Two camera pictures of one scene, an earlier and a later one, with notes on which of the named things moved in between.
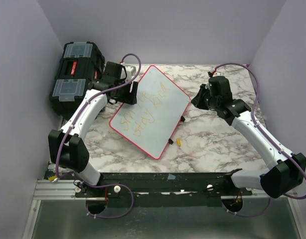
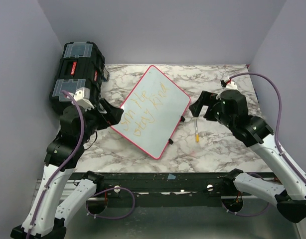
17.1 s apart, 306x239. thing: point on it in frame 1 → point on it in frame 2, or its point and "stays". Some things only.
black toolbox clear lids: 81,62 stays
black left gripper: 130,98 → 112,116
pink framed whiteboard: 151,124 stays
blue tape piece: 171,177 stays
